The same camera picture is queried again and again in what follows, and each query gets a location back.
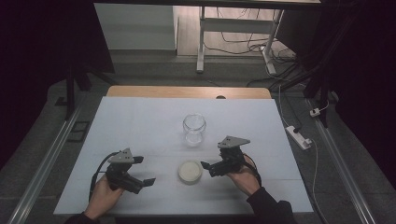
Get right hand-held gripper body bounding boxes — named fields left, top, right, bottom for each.
left=208, top=135, right=251, bottom=178

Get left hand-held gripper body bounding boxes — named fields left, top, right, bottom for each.
left=105, top=147, right=145, bottom=195

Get white round jar lid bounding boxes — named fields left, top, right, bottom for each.
left=177, top=159, right=204, bottom=185

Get clear glass jar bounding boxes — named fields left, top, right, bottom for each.
left=182, top=113, right=207, bottom=147

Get person's right hand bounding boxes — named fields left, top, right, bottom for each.
left=225, top=154, right=262, bottom=198

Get person's left hand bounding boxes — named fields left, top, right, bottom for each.
left=84, top=175, right=125, bottom=220

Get white table cover sheet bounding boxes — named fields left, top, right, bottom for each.
left=52, top=95, right=314, bottom=217

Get white power strip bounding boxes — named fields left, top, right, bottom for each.
left=285, top=125, right=313, bottom=151

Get wooden table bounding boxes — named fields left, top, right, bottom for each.
left=106, top=85, right=273, bottom=100

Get black metal stand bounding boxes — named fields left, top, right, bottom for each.
left=55, top=60, right=117, bottom=121
left=270, top=59, right=332, bottom=129

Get white panel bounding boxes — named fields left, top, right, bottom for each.
left=93, top=3, right=177, bottom=51

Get dark curtain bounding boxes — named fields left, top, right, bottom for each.
left=275, top=0, right=396, bottom=181
left=0, top=0, right=116, bottom=171

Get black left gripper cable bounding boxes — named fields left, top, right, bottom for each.
left=89, top=151, right=121, bottom=203

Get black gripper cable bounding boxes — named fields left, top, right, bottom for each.
left=89, top=151, right=121, bottom=203
left=242, top=153, right=263, bottom=189

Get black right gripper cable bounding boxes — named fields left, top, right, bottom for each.
left=242, top=153, right=263, bottom=189

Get black floor bracket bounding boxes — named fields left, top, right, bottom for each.
left=65, top=120, right=92, bottom=144

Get aluminium floor rail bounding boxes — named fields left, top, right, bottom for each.
left=7, top=99, right=87, bottom=224
left=305, top=97, right=378, bottom=224

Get white power cable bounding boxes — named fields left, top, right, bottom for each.
left=277, top=84, right=331, bottom=224

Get black floor cables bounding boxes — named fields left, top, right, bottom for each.
left=204, top=7, right=307, bottom=90

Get white desk frame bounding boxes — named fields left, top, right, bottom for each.
left=195, top=5, right=286, bottom=77

